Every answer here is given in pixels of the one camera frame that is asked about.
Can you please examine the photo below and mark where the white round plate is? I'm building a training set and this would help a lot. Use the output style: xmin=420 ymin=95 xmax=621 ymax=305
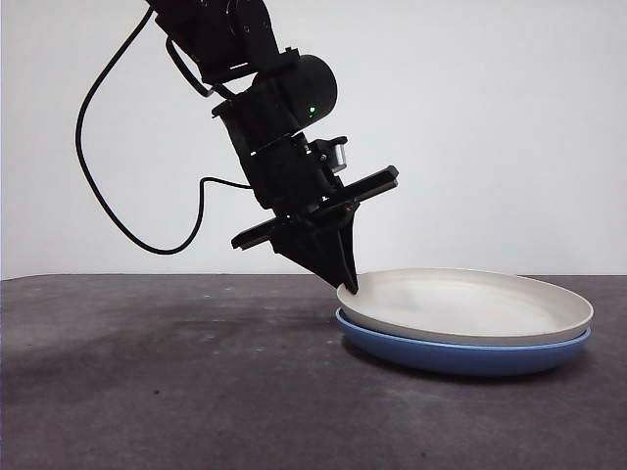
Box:
xmin=336 ymin=266 xmax=595 ymax=348

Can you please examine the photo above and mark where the long looping black cable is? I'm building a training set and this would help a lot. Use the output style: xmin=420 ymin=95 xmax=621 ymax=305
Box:
xmin=74 ymin=7 xmax=252 ymax=256

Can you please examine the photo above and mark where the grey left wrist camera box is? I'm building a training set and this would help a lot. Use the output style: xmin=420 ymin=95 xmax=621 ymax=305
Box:
xmin=328 ymin=137 xmax=349 ymax=173

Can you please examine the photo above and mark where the blue round plate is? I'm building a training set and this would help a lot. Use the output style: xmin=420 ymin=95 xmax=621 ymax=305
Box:
xmin=335 ymin=306 xmax=593 ymax=377

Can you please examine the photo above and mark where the short black cable loop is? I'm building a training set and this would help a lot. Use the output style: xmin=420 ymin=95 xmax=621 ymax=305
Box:
xmin=165 ymin=37 xmax=219 ymax=98

